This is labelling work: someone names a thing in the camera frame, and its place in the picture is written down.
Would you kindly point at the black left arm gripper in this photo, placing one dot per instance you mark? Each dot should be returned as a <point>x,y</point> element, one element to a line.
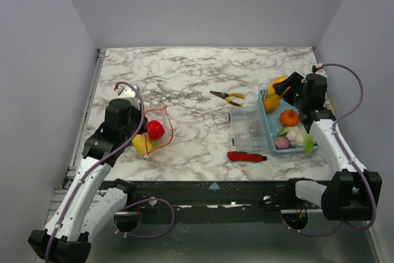
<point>144,126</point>

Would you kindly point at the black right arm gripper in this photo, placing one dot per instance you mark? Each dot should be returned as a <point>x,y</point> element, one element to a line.
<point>293,85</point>

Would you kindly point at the red apple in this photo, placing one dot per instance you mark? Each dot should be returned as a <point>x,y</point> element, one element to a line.
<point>155,129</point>

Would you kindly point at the clear zip bag orange zipper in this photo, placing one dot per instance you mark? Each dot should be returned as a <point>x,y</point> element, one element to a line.
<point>161,115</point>

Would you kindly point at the yellow lemon squash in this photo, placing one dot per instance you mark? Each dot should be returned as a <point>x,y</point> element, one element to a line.
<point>142,145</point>

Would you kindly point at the purple onion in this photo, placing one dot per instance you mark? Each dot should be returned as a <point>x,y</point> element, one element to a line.
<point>281,143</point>

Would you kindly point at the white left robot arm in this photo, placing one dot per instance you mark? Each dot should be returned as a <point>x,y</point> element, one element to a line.
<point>68,235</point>

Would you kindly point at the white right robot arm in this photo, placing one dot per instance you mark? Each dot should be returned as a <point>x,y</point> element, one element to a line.
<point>353,191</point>

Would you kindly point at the small yellow orange fruit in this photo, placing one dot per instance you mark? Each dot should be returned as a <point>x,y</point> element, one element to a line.
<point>270,104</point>

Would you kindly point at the light blue plastic basket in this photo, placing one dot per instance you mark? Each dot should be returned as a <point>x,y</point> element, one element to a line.
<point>272,125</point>

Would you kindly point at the clear plastic screw box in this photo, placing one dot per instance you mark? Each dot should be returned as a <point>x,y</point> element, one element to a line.
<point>248,134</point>

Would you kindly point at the green white cabbage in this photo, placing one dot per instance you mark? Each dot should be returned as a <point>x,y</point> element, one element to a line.
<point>309,142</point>

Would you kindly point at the red black utility knife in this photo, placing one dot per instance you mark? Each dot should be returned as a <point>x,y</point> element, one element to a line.
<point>244,156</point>

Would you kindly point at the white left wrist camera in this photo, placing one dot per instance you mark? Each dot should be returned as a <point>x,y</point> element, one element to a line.
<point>125,92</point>

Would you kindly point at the yellow handled pliers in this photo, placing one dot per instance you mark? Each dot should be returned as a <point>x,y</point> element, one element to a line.
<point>228,96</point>

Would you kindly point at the black metal base rail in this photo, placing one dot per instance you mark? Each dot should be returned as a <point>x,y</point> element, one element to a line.
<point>213,202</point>

